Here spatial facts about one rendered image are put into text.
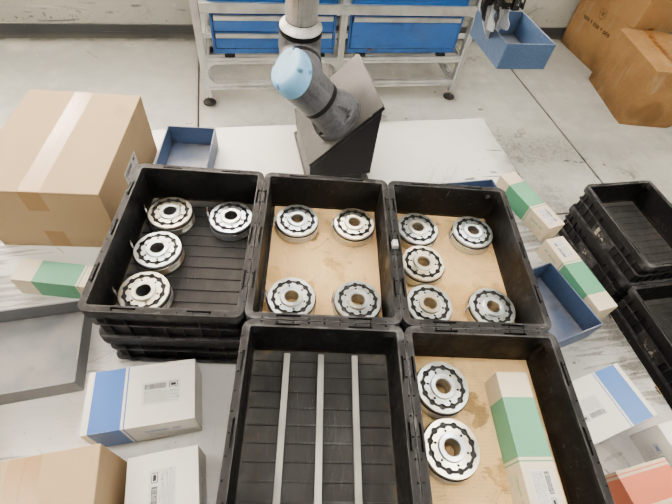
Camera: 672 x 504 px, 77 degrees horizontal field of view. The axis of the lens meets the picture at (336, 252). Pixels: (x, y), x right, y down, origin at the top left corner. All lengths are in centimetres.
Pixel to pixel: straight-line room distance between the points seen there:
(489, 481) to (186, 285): 71
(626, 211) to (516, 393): 133
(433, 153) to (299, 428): 107
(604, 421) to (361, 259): 61
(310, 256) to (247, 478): 48
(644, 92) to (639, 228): 174
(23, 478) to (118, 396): 18
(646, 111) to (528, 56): 245
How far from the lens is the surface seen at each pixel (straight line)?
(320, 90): 117
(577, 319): 128
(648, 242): 201
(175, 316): 83
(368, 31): 287
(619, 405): 112
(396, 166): 147
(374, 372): 88
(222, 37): 277
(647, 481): 111
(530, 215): 142
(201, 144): 151
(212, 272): 99
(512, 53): 134
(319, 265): 99
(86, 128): 132
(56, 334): 116
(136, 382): 95
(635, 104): 368
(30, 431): 109
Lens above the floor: 163
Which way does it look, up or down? 52 degrees down
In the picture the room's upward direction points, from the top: 9 degrees clockwise
